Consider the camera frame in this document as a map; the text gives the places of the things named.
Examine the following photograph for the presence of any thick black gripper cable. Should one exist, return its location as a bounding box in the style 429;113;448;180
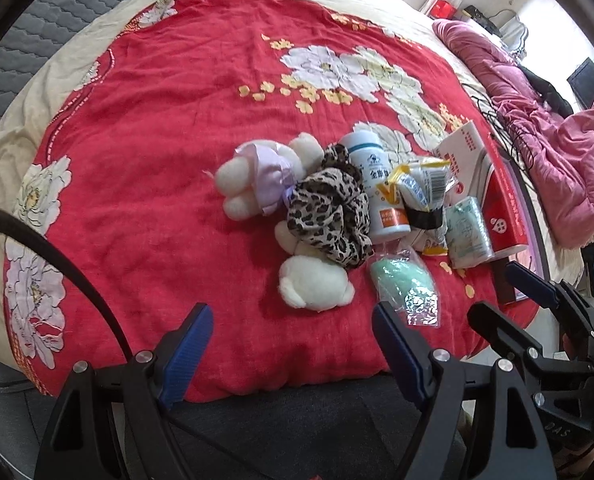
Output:
0;200;132;366

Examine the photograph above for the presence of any small red box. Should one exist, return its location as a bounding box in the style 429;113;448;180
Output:
429;0;460;20

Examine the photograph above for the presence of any thin black cable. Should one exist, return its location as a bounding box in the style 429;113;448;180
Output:
469;85;538;171

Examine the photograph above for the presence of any green sponge in plastic bag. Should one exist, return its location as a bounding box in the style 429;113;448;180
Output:
368;242;442;331

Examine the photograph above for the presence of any grey quilted mattress pad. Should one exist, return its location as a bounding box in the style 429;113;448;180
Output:
0;0;188;156

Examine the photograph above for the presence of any leopard print cloth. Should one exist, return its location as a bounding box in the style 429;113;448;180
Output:
287;142;374;267

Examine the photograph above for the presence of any red and beige floral quilt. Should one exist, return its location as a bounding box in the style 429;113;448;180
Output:
0;0;585;406

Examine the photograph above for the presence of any white plush toy purple dress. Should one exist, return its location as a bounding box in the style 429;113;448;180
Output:
214;132;325;221

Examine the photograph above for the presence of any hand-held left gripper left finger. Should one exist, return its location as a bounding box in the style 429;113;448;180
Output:
34;302;214;480

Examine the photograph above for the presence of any black garment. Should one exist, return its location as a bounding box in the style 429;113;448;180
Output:
519;65;575;116

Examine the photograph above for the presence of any red box lid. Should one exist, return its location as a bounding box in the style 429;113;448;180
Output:
434;120;528;261

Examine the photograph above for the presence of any green tissue packet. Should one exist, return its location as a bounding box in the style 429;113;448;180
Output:
444;196;495;270

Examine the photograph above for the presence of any yellow snack packet black band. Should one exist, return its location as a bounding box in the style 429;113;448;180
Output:
377;157;452;256

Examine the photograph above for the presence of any white supplement bottle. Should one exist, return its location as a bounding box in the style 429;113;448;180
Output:
338;130;412;241

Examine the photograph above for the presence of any pink duvet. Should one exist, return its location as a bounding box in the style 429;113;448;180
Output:
432;19;594;251

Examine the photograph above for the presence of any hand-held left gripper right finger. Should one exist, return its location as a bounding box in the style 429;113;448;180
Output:
372;302;572;480

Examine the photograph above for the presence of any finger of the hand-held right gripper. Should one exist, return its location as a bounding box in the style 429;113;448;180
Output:
504;261;594;333
467;301;594;386

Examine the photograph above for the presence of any black flat panel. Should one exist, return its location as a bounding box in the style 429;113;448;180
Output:
567;57;594;111

